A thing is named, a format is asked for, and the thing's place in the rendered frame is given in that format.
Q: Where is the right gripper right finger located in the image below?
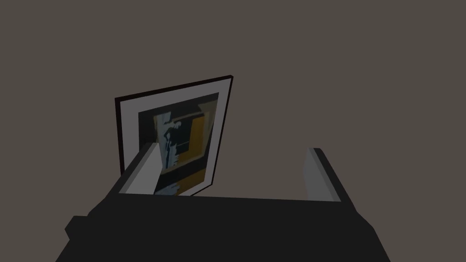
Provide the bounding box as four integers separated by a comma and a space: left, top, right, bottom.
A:
303, 147, 356, 209

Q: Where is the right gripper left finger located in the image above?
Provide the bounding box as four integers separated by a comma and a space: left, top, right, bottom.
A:
106, 142, 163, 199

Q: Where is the black framed wall picture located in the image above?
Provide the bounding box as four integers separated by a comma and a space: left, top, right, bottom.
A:
114, 75, 234, 197

